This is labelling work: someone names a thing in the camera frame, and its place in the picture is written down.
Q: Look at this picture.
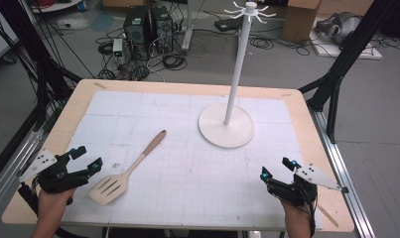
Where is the tangle of black cables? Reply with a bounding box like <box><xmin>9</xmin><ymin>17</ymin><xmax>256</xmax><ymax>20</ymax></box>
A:
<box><xmin>95</xmin><ymin>27</ymin><xmax>189</xmax><ymax>82</ymax></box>

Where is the white stand pole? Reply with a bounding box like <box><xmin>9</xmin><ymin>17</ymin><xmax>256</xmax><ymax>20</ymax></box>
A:
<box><xmin>181</xmin><ymin>0</ymin><xmax>196</xmax><ymax>53</ymax></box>

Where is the white flat board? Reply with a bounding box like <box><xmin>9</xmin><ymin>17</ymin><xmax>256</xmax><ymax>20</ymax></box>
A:
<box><xmin>309</xmin><ymin>31</ymin><xmax>383</xmax><ymax>60</ymax></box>

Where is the white hook rack stand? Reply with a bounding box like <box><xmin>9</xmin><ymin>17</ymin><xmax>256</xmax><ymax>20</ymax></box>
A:
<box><xmin>198</xmin><ymin>1</ymin><xmax>277</xmax><ymax>149</ymax></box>

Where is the beige slotted spatula wooden handle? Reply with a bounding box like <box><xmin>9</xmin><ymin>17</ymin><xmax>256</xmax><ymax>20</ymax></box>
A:
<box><xmin>87</xmin><ymin>129</ymin><xmax>168</xmax><ymax>206</ymax></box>

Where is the coiled black cable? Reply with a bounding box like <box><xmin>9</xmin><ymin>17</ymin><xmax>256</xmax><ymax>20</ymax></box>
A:
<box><xmin>248</xmin><ymin>34</ymin><xmax>312</xmax><ymax>57</ymax></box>

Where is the person's left hand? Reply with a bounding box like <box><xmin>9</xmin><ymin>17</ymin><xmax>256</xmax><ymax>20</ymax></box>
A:
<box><xmin>37</xmin><ymin>187</ymin><xmax>77</xmax><ymax>223</ymax></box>

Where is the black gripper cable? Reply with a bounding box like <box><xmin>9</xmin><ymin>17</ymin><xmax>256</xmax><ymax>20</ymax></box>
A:
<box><xmin>305</xmin><ymin>200</ymin><xmax>319</xmax><ymax>238</ymax></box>

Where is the small white power device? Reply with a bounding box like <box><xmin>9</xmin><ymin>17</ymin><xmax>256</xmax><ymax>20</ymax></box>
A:
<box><xmin>111</xmin><ymin>38</ymin><xmax>124</xmax><ymax>64</ymax></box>

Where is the white round table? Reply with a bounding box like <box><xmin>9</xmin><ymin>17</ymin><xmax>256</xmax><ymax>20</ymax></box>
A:
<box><xmin>30</xmin><ymin>0</ymin><xmax>84</xmax><ymax>15</ymax></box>

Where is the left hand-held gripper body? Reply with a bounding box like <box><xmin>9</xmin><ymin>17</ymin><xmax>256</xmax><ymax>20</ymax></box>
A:
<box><xmin>19</xmin><ymin>148</ymin><xmax>90</xmax><ymax>195</ymax></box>

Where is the brown cardboard box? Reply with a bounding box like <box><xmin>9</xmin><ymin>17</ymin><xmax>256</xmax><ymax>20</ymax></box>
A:
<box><xmin>281</xmin><ymin>0</ymin><xmax>322</xmax><ymax>44</ymax></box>

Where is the black metal frame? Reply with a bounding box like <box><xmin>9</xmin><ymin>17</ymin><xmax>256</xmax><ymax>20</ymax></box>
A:
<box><xmin>298</xmin><ymin>0</ymin><xmax>400</xmax><ymax>144</ymax></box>
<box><xmin>0</xmin><ymin>0</ymin><xmax>83</xmax><ymax>131</ymax></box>

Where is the grey bag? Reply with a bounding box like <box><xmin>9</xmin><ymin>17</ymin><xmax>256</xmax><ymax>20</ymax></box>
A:
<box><xmin>314</xmin><ymin>11</ymin><xmax>363</xmax><ymax>46</ymax></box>

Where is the black computer tower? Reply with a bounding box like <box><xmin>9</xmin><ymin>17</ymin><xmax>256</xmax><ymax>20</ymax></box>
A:
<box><xmin>123</xmin><ymin>5</ymin><xmax>153</xmax><ymax>48</ymax></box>
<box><xmin>150</xmin><ymin>4</ymin><xmax>175</xmax><ymax>54</ymax></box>

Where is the white grid mat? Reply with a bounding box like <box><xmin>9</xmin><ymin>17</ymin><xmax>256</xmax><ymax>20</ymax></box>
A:
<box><xmin>60</xmin><ymin>90</ymin><xmax>325</xmax><ymax>231</ymax></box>

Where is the black adapter box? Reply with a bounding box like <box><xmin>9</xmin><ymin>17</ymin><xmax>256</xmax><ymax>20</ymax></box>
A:
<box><xmin>213</xmin><ymin>17</ymin><xmax>236</xmax><ymax>33</ymax></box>

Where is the black strap cable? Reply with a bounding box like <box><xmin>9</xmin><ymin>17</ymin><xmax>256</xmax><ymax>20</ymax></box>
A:
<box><xmin>17</xmin><ymin>181</ymin><xmax>41</xmax><ymax>220</ymax></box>

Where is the person's right hand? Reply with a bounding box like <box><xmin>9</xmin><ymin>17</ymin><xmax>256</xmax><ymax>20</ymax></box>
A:
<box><xmin>281</xmin><ymin>199</ymin><xmax>315</xmax><ymax>230</ymax></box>

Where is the aluminium rail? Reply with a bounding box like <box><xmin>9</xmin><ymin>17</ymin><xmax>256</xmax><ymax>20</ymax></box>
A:
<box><xmin>0</xmin><ymin>128</ymin><xmax>46</xmax><ymax>216</ymax></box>
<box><xmin>308</xmin><ymin>106</ymin><xmax>376</xmax><ymax>238</ymax></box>

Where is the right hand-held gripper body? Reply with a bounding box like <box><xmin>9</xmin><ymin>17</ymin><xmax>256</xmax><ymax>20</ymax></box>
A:
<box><xmin>266</xmin><ymin>164</ymin><xmax>349</xmax><ymax>208</ymax></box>

